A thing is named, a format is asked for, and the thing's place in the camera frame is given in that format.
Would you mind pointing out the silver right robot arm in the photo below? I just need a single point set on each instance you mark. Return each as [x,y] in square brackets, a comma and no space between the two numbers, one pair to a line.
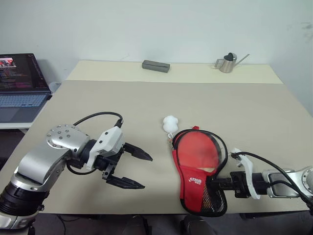
[278,186]

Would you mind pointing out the white side desk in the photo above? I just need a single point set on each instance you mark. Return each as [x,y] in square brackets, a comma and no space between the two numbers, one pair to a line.
[14,125]

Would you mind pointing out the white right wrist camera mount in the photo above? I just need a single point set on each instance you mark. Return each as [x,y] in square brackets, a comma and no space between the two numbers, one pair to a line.
[249,171]

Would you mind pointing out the dark rounded shape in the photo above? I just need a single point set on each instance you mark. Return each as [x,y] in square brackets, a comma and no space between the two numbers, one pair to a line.
[198,226]
[137,226]

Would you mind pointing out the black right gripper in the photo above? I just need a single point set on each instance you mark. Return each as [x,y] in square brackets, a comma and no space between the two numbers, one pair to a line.
[239,183]

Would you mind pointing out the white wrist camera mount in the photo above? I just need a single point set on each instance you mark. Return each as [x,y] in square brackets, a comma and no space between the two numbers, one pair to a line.
[249,171]
[110,140]

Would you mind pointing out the grey rectangular block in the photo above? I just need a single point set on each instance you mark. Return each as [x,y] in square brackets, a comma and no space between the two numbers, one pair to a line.
[156,66]

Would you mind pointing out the open laptop with lit screen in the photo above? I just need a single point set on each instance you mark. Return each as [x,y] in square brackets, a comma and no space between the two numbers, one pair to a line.
[19,73]

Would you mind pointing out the red and black paddle case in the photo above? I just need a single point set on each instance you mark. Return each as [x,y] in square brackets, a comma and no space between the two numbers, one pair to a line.
[193,188]

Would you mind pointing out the silver metal watering can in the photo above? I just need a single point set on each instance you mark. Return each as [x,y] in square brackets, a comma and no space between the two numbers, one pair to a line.
[227,64]

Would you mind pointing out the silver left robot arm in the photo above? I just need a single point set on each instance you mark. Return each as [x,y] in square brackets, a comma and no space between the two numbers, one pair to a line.
[44,161]

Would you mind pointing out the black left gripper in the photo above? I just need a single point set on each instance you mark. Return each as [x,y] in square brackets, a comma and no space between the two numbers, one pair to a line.
[108,166]

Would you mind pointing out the white plush zipper charm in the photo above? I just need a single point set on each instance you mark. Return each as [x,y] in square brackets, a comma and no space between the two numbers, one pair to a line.
[170,123]

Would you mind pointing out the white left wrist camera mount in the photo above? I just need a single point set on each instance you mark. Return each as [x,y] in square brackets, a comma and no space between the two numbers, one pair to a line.
[110,140]

